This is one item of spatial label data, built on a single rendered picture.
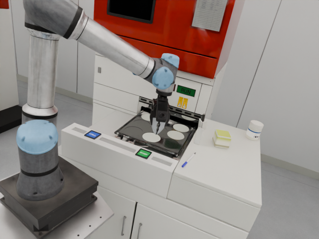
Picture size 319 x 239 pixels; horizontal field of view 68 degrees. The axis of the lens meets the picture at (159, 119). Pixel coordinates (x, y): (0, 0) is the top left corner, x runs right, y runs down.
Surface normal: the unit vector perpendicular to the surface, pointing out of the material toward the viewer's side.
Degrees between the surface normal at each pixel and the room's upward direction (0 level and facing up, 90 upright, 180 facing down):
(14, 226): 0
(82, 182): 2
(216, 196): 90
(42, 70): 88
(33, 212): 2
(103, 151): 90
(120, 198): 90
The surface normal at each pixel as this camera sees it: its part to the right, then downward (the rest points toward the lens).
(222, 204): -0.36, 0.36
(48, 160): 0.75, 0.37
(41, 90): 0.36, 0.43
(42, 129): 0.20, -0.83
